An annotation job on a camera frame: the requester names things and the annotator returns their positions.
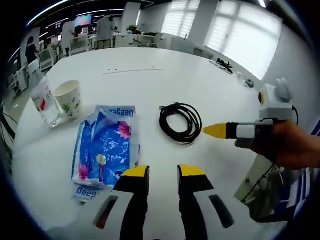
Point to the black object on table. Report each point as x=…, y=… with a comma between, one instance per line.
x=223, y=65

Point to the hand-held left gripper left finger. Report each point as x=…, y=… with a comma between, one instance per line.
x=135, y=200

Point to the floral paper cup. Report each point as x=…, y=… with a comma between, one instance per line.
x=70, y=102

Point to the green potted plant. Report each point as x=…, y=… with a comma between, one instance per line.
x=133, y=28

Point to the person's right hand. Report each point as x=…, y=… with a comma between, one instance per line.
x=287, y=147

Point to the small grey object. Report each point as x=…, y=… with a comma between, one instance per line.
x=250, y=83

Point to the white window blind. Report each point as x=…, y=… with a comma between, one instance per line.
x=182, y=20
x=245, y=35

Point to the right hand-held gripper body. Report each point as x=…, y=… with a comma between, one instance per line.
x=275, y=105

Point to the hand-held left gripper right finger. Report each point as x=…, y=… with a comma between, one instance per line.
x=192, y=200

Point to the white office chair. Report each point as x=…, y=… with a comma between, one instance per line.
x=46, y=58

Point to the person's white striped clothing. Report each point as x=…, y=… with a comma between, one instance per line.
x=305, y=185

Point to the colourful wall screen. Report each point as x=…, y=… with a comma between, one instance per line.
x=83, y=20

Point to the clear water bottle red label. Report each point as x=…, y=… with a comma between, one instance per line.
x=47, y=105

